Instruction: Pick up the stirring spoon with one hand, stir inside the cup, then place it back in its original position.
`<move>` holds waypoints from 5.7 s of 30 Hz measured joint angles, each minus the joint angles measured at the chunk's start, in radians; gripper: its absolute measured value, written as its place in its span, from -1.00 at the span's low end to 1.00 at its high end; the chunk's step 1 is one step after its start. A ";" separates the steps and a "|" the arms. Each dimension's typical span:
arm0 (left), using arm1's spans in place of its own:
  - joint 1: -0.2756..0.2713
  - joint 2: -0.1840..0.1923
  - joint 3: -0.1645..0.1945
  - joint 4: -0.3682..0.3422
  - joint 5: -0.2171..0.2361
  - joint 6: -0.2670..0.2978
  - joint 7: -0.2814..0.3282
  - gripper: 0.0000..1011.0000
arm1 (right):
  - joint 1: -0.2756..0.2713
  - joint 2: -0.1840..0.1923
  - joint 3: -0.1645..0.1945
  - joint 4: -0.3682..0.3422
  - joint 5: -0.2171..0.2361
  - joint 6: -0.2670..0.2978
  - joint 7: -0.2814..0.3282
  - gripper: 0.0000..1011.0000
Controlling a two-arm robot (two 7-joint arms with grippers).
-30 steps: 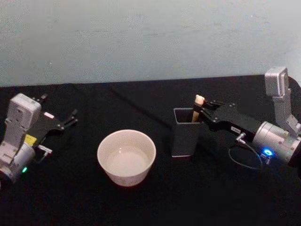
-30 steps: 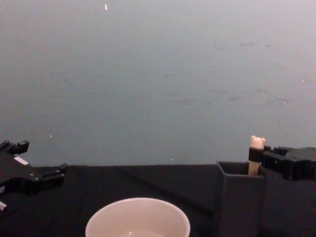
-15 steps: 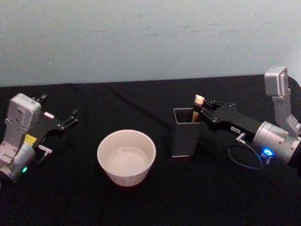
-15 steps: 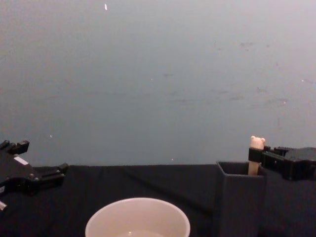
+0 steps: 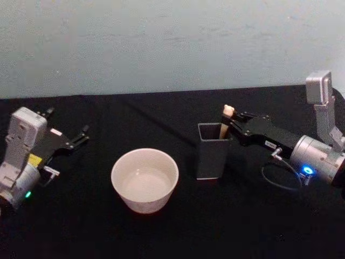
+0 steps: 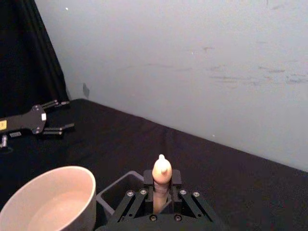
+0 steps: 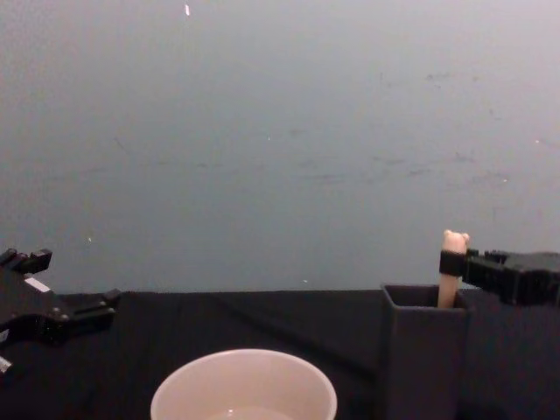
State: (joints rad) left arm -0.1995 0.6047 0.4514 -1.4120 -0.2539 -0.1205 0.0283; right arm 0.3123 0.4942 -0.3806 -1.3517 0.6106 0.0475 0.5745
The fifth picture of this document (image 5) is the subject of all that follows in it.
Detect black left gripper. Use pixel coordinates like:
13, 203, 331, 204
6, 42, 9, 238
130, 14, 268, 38
26, 107, 91, 171

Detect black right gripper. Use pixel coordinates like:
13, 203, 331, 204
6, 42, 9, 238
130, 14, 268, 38
228, 111, 302, 160

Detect wooden utensil with bear top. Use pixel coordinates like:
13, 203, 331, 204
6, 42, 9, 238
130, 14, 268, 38
220, 104, 236, 140

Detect dark grey square holder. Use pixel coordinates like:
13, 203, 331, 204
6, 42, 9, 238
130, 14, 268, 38
196, 122, 233, 181

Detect white ceramic bowl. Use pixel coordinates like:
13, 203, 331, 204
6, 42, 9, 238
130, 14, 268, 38
111, 147, 180, 215

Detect black table cloth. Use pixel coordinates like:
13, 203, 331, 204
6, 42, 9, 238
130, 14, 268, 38
0, 84, 345, 259

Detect thin dark left gripper cable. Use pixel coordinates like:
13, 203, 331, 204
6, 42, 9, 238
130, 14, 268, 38
39, 165, 60, 187

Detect thin dark gripper cable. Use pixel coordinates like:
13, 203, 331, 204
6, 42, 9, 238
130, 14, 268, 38
261, 147, 307, 191
39, 165, 60, 187

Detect thin dark right gripper cable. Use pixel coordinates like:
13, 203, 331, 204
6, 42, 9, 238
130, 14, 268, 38
261, 147, 307, 191

